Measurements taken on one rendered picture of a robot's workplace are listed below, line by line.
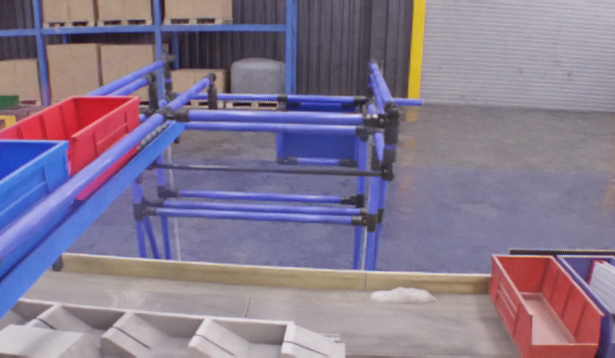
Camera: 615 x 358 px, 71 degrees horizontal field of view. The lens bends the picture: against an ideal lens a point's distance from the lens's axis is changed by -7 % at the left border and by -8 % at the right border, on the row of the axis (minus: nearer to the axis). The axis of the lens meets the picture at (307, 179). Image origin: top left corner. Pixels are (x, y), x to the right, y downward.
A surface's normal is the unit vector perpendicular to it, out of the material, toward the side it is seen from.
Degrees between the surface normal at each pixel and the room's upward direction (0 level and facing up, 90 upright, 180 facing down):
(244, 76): 87
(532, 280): 88
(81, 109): 94
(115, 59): 90
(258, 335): 80
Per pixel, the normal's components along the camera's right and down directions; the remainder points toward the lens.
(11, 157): -0.07, 0.36
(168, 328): -0.06, 0.14
